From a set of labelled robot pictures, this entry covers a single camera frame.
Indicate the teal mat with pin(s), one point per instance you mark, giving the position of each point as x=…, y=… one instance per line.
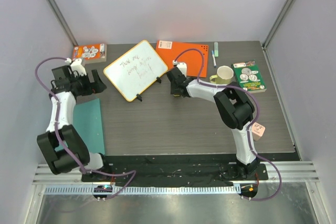
x=78, y=130

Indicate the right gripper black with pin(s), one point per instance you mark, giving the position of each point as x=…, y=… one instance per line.
x=174, y=83

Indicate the whiteboard with yellow frame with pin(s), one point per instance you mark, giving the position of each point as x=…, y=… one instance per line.
x=136, y=70

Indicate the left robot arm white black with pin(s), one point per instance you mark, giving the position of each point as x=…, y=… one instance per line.
x=47, y=141

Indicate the right aluminium corner post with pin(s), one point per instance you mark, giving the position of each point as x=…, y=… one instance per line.
x=276, y=25

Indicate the aluminium corner post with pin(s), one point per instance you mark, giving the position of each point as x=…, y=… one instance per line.
x=64, y=25
x=276, y=25

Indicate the pale yellow mug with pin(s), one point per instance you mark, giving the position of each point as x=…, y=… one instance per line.
x=222, y=78

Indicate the orange notebook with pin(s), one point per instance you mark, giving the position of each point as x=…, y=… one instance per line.
x=169, y=50

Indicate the left aluminium corner post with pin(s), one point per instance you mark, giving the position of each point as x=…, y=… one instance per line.
x=64, y=25

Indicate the green coin book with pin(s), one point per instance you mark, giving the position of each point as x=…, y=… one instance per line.
x=248, y=76

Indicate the blue whiteboard marker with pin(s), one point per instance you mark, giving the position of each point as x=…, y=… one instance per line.
x=213, y=59

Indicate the orange paperback book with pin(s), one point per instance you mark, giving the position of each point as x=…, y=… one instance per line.
x=90, y=53

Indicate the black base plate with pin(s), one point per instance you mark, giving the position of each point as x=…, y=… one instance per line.
x=200, y=170

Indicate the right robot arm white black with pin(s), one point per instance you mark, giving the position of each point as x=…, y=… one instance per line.
x=235, y=108

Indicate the pink wooden block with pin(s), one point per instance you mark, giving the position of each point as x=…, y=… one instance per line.
x=257, y=131

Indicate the white slotted cable duct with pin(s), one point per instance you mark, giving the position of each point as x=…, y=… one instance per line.
x=97, y=190

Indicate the aluminium front rail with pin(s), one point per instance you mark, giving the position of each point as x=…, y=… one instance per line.
x=300, y=171

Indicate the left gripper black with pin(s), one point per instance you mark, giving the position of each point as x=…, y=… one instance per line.
x=97, y=86

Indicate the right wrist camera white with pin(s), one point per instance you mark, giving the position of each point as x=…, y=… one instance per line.
x=181, y=66

